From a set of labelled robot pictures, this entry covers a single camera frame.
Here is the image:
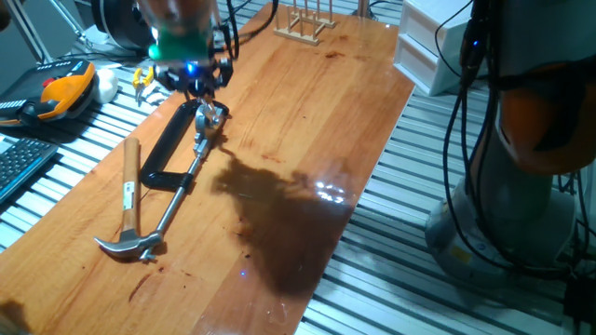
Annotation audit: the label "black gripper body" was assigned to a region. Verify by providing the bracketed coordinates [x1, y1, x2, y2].
[165, 59, 220, 97]

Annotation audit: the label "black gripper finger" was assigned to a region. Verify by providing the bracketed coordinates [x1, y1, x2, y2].
[214, 56, 235, 89]
[153, 63, 181, 93]

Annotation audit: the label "black C-clamp with screw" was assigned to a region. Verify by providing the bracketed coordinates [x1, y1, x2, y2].
[138, 99, 231, 261]

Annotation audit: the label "green wrist adapter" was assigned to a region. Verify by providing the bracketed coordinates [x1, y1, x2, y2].
[147, 27, 213, 61]

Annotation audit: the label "white round object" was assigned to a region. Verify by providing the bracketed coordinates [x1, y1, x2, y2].
[90, 68, 120, 105]

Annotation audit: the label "black filament spool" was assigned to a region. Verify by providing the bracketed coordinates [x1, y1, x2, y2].
[90, 0, 153, 52]

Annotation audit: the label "wooden dish rack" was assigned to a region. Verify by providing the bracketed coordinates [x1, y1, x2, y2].
[272, 0, 337, 47]

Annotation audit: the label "glossy wooden board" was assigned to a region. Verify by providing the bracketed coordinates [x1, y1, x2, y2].
[0, 2, 415, 335]

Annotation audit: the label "orange black teach pendant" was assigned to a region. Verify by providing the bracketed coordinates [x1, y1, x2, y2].
[0, 58, 98, 127]

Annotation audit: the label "grey metal stand pole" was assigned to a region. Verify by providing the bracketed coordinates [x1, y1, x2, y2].
[4, 0, 55, 64]

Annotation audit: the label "black computer keyboard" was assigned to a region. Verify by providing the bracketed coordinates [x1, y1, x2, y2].
[0, 136, 60, 205]

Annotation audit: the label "white drawer box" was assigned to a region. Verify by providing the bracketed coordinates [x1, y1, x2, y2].
[393, 0, 490, 97]

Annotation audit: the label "yellow handled pliers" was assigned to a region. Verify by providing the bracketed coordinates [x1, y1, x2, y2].
[131, 65, 156, 107]

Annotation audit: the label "wooden handle claw hammer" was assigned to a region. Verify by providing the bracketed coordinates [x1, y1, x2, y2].
[93, 137, 164, 260]

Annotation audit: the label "wooden post stand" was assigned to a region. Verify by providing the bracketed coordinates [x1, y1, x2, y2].
[351, 0, 373, 20]

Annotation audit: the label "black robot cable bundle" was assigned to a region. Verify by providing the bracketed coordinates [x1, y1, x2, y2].
[211, 0, 596, 280]

